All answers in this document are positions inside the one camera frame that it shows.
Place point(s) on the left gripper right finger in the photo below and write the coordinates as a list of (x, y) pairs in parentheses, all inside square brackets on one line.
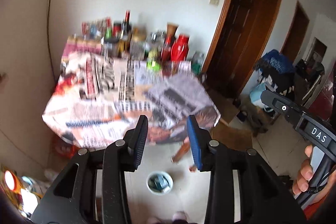
[(199, 139)]

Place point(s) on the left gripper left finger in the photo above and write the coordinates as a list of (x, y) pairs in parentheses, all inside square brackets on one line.
[(135, 143)]

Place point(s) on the green yellow snack wrapper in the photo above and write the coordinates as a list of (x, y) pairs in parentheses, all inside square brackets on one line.
[(153, 65)]

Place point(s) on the teal wet wipes pack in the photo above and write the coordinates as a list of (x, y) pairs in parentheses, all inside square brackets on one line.
[(158, 183)]

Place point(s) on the white trash bowl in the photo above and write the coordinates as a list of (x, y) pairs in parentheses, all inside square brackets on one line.
[(166, 176)]

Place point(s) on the right hand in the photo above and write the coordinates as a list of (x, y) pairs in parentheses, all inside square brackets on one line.
[(304, 175)]

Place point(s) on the newspaper print tablecloth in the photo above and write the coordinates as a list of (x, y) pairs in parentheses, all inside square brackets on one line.
[(97, 99)]

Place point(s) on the light blue plastic bag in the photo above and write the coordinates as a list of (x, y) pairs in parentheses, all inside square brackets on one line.
[(255, 95)]

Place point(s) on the dark blue patterned cloth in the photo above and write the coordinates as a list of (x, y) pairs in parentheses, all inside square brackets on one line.
[(276, 71)]

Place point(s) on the green custard apple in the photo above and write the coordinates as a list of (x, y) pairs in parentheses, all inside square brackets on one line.
[(153, 55)]

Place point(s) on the red thermos jug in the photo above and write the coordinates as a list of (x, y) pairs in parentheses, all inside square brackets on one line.
[(180, 48)]

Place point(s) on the red spray bottle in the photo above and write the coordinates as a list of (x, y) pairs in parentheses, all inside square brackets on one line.
[(166, 49)]

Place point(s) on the red capped wine bottle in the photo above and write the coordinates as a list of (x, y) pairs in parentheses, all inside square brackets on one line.
[(126, 27)]

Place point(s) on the pink paper bag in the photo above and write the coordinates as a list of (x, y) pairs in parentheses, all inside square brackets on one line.
[(80, 44)]

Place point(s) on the clay flower pot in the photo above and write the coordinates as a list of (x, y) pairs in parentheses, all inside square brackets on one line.
[(171, 29)]

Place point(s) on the brown wooden door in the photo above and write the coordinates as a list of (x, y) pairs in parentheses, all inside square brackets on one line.
[(242, 33)]

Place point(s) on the beige wall switch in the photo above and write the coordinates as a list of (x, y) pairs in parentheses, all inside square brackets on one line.
[(214, 2)]

